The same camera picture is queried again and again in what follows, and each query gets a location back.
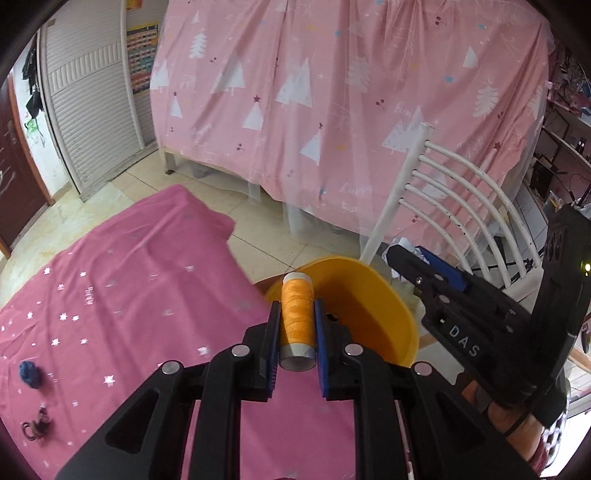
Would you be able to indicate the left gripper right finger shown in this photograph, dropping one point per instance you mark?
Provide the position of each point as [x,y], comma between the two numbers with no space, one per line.
[408,424]

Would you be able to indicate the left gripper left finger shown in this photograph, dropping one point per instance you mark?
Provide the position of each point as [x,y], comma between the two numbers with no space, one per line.
[185,415]

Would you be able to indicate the yellow trash bin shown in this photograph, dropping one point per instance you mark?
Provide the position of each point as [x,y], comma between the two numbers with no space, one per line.
[362,300]

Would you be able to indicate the patterned plastic wrapper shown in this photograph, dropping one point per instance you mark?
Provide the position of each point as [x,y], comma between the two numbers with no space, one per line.
[399,253]

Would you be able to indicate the dark red door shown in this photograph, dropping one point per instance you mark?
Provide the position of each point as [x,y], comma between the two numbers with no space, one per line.
[23,193]

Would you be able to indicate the black bags on hook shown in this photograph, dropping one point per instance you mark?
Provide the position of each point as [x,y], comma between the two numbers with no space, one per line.
[30,74]

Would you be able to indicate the blue yarn ball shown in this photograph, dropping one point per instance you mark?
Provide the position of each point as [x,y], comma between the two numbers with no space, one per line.
[30,374]

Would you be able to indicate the orange thread spool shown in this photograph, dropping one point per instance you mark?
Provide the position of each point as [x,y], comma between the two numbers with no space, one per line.
[297,326]

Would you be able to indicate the white metal chair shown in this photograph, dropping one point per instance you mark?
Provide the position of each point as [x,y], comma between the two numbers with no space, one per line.
[467,210]

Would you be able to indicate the pink star tablecloth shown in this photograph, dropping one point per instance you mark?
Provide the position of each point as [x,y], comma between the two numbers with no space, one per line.
[155,282]

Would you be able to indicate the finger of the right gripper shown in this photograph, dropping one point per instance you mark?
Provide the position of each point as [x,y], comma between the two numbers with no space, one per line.
[415,272]
[451,274]

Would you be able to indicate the white slatted wardrobe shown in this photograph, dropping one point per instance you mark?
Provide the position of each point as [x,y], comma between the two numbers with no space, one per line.
[98,125]

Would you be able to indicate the pink tree-print curtain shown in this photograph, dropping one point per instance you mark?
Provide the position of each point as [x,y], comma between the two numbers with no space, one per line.
[319,102]

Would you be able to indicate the colourful wall poster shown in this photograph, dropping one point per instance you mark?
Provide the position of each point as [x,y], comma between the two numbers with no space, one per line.
[142,44]

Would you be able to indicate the person's right hand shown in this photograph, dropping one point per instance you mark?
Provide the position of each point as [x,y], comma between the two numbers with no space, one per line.
[526,437]

